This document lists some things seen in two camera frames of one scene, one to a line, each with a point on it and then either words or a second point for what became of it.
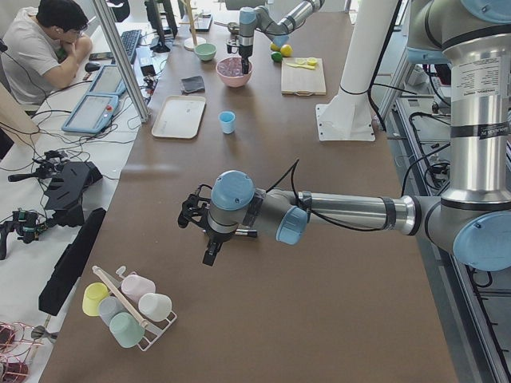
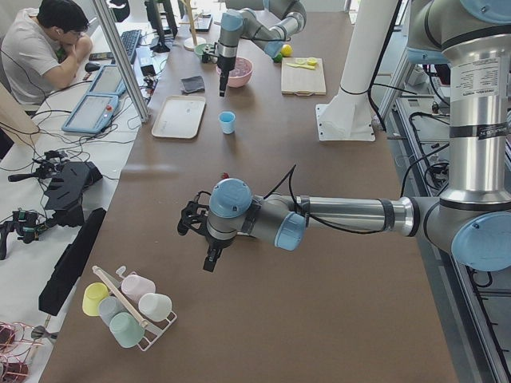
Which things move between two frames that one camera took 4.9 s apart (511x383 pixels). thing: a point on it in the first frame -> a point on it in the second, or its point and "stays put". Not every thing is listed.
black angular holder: [66, 191] stays put
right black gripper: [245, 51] -> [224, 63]
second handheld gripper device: [51, 165] stays put
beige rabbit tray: [179, 116] stays put
